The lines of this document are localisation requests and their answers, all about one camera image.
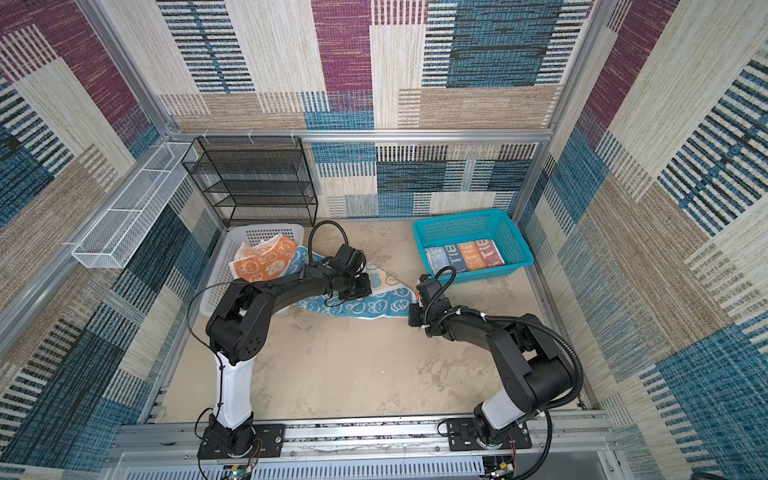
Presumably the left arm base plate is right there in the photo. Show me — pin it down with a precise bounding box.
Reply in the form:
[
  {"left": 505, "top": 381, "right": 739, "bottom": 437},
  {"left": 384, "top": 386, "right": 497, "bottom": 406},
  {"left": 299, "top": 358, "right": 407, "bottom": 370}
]
[{"left": 197, "top": 422, "right": 286, "bottom": 460}]

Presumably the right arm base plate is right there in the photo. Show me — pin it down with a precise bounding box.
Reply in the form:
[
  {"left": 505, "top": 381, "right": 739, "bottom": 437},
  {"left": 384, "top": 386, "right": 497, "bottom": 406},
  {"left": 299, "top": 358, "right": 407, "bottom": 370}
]
[{"left": 437, "top": 417, "right": 532, "bottom": 451}]

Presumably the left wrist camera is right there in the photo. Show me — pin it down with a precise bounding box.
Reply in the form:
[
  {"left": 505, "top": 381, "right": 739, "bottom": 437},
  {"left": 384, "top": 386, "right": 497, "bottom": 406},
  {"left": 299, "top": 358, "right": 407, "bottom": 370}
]
[{"left": 329, "top": 244, "right": 367, "bottom": 277}]

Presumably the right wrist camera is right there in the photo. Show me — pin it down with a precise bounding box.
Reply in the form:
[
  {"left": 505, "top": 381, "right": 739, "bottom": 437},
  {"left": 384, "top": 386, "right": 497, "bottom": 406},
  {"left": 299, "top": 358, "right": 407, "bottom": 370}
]
[{"left": 416, "top": 274, "right": 442, "bottom": 307}]

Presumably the white plastic laundry basket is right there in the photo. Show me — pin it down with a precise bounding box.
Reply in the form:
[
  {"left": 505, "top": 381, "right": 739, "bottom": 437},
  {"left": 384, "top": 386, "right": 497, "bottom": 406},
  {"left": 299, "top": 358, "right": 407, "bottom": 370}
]
[{"left": 200, "top": 223, "right": 304, "bottom": 316}]

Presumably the rabbit print striped towel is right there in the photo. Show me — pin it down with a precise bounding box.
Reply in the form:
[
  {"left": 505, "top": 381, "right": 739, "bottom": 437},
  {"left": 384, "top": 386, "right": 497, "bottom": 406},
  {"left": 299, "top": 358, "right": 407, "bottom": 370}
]
[{"left": 424, "top": 239, "right": 505, "bottom": 273}]

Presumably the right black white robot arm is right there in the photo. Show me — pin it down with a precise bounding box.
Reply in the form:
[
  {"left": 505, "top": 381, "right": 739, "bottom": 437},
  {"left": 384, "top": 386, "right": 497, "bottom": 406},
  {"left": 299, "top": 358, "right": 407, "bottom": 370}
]
[{"left": 408, "top": 266, "right": 584, "bottom": 479}]

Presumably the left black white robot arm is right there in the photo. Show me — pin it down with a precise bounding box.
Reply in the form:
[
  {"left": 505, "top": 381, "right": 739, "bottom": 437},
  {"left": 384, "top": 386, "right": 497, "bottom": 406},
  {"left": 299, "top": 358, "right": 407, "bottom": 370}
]
[{"left": 200, "top": 235, "right": 372, "bottom": 458}]

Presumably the black wire shelf rack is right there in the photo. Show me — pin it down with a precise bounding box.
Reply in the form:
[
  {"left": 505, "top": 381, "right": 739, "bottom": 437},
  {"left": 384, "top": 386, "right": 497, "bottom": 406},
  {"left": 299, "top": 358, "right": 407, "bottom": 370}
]
[{"left": 181, "top": 136, "right": 318, "bottom": 228}]

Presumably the teal bicycle print towel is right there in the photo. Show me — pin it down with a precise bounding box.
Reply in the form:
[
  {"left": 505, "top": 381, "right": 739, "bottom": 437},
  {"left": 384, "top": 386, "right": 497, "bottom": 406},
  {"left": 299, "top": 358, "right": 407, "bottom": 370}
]
[{"left": 294, "top": 262, "right": 416, "bottom": 320}]

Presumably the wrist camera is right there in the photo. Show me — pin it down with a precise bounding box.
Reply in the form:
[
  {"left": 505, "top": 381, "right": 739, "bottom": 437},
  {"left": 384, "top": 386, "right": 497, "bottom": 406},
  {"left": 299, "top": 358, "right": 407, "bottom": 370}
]
[
  {"left": 416, "top": 274, "right": 442, "bottom": 307},
  {"left": 329, "top": 244, "right": 367, "bottom": 277}
]

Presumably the orange bear print towel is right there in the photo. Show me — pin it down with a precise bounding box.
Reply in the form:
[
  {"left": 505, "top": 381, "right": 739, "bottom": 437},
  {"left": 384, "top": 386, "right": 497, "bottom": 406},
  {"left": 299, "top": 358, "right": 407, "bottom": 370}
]
[{"left": 229, "top": 234, "right": 298, "bottom": 282}]

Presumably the teal plastic basket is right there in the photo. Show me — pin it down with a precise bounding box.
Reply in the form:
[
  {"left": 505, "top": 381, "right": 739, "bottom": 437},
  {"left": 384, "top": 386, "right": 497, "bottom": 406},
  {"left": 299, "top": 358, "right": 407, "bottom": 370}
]
[{"left": 413, "top": 209, "right": 534, "bottom": 283}]

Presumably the white wire mesh tray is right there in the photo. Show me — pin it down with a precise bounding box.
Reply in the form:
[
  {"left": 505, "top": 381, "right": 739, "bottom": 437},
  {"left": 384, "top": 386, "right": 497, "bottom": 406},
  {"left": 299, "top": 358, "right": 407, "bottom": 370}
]
[{"left": 72, "top": 142, "right": 189, "bottom": 269}]

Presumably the aluminium mounting rail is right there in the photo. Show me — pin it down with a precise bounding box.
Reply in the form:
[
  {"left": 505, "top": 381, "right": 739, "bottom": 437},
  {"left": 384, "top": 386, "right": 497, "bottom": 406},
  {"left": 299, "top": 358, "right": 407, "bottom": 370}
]
[{"left": 105, "top": 410, "right": 618, "bottom": 467}]

